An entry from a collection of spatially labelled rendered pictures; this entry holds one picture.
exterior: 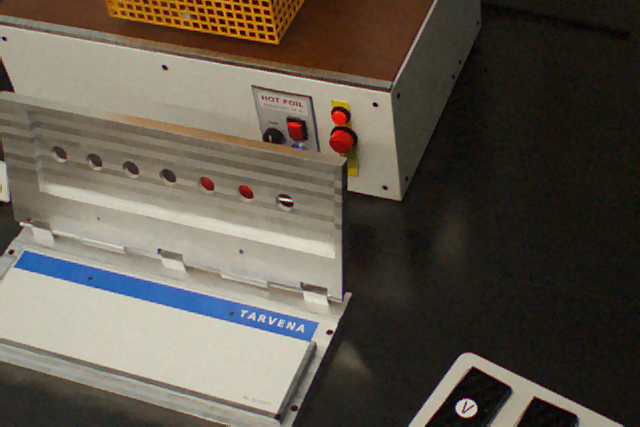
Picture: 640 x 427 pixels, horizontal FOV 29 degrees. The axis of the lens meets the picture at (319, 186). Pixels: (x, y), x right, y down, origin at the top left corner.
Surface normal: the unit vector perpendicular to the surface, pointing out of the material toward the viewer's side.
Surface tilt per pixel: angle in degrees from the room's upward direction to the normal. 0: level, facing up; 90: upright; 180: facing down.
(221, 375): 0
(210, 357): 0
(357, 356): 0
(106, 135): 74
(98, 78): 90
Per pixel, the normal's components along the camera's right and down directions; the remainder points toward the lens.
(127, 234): -0.38, 0.48
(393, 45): -0.12, -0.69
